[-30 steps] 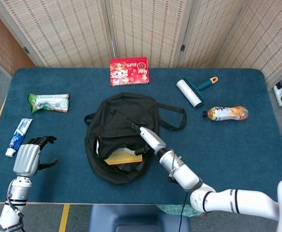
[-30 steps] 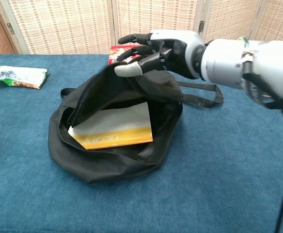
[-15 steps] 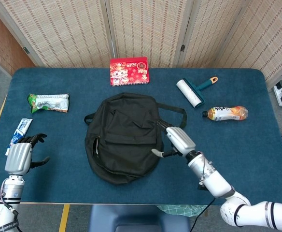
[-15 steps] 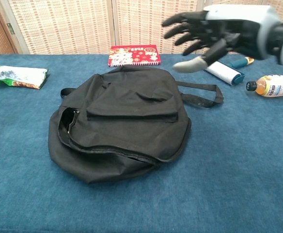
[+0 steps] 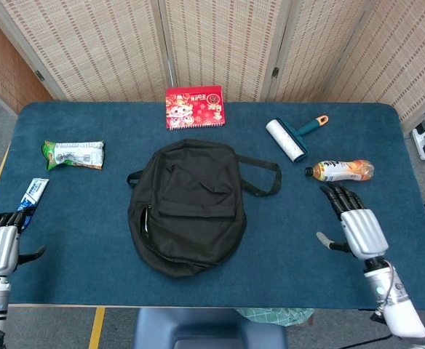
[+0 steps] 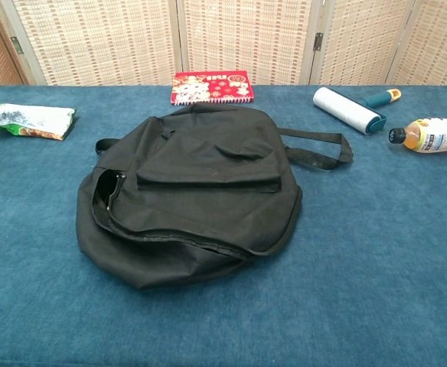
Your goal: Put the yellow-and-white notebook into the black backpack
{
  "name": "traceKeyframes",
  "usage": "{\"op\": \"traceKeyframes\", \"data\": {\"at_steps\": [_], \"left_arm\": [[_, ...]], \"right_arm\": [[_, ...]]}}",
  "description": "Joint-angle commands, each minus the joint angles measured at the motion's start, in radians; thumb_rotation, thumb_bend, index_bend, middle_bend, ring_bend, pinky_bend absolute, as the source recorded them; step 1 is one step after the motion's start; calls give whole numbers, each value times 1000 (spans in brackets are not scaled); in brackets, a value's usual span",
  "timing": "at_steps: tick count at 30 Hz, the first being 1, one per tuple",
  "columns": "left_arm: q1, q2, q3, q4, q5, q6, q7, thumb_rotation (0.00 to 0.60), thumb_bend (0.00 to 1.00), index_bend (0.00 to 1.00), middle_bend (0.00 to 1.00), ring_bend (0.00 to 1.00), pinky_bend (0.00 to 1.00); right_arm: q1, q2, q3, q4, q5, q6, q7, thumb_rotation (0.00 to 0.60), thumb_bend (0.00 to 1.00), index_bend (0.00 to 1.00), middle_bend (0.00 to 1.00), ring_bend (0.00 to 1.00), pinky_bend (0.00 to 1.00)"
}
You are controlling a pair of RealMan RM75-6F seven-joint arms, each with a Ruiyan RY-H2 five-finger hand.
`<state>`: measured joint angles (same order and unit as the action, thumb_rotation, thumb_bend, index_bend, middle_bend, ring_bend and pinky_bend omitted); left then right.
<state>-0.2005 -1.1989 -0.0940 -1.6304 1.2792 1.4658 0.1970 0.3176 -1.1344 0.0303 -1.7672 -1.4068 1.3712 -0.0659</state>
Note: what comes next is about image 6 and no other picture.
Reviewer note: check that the blue tablecloth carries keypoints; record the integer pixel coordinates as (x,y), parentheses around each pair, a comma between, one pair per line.
(223,325)

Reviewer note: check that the black fabric backpack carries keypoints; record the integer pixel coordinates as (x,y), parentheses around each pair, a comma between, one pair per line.
(200,206)

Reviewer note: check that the red patterned box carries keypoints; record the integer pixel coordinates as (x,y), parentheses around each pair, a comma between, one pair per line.
(216,88)

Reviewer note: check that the tea bottle with black cap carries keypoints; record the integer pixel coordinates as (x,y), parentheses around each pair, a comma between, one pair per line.
(434,135)

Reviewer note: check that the metal screen hinge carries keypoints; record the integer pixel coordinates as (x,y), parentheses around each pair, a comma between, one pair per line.
(318,41)
(15,44)

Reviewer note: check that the green white snack packet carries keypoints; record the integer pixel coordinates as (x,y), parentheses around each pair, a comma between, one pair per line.
(28,120)

